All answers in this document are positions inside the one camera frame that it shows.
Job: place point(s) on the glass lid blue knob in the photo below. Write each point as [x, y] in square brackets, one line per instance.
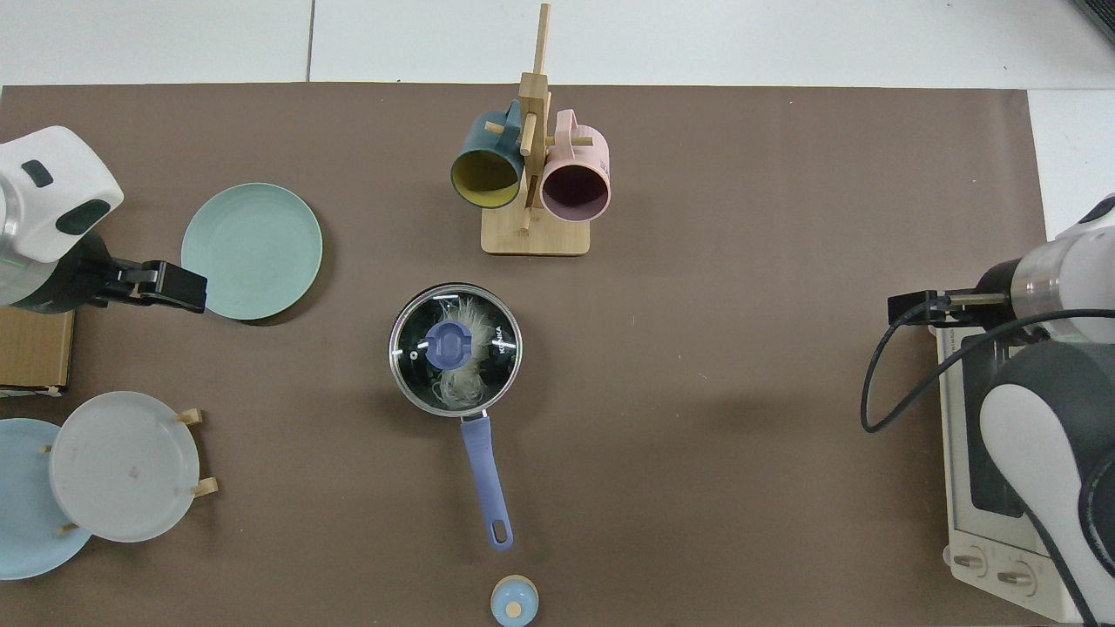
[449, 344]

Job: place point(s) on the white vermicelli bundle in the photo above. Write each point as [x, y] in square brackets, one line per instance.
[462, 387]

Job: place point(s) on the pale green plate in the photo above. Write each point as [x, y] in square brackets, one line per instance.
[253, 252]

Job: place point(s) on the wooden plate rack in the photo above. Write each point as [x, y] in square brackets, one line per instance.
[189, 417]

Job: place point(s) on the grey plate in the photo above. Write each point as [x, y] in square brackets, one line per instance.
[122, 470]

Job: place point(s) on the light blue plate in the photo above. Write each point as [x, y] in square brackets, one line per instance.
[22, 522]

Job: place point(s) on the pale toaster oven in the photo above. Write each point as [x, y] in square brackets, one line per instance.
[958, 488]

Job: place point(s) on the brown table cloth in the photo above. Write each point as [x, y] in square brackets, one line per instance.
[697, 435]

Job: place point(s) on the black device edge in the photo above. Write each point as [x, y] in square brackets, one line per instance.
[1102, 13]

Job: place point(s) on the teal mug yellow inside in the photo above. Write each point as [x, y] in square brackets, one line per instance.
[483, 178]

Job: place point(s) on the pink mug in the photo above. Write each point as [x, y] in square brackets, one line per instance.
[575, 192]

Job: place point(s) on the wooden cup stand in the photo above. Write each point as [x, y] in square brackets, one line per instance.
[533, 235]

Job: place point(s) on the small blue round thing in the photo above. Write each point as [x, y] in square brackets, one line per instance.
[505, 601]

